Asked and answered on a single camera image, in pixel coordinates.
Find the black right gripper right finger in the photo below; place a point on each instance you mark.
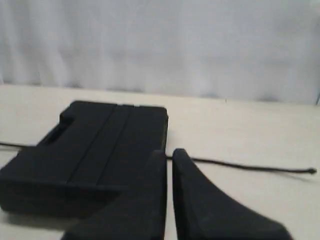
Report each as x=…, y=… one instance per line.
x=204, y=212

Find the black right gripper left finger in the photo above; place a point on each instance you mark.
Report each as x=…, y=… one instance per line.
x=137, y=214

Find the black plastic carrying case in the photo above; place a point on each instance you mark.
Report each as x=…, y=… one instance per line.
x=89, y=158

